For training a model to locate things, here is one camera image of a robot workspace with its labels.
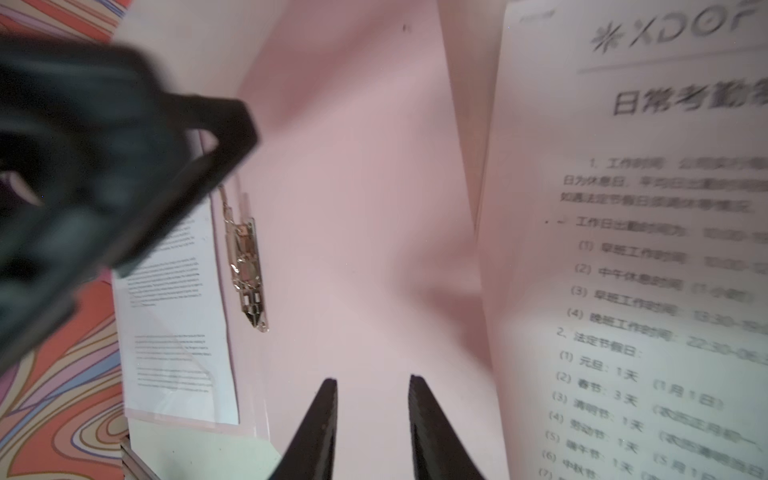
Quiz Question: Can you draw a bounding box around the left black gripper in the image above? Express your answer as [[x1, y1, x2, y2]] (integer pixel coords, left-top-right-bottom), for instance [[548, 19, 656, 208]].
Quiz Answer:
[[1, 37, 259, 368]]

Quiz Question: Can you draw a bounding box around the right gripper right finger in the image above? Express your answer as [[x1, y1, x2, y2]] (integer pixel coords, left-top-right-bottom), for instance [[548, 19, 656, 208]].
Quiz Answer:
[[408, 375, 484, 480]]

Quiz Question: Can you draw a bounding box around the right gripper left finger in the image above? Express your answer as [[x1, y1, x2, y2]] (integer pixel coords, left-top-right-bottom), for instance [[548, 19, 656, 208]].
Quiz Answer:
[[269, 378, 338, 480]]

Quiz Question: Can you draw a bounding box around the pink file folder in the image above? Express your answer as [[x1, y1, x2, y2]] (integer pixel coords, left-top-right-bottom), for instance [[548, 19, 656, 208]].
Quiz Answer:
[[115, 1, 508, 479]]

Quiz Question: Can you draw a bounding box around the printed English text sheet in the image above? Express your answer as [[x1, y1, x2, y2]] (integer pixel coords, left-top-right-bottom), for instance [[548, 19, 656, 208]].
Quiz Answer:
[[112, 198, 239, 425]]

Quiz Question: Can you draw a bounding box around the printed Chinese text sheet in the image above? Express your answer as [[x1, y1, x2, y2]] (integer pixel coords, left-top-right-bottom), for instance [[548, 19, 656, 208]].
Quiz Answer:
[[478, 1, 767, 479]]

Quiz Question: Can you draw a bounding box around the metal folder clip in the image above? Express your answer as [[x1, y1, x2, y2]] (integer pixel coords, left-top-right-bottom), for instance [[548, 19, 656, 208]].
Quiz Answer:
[[217, 184, 269, 333]]

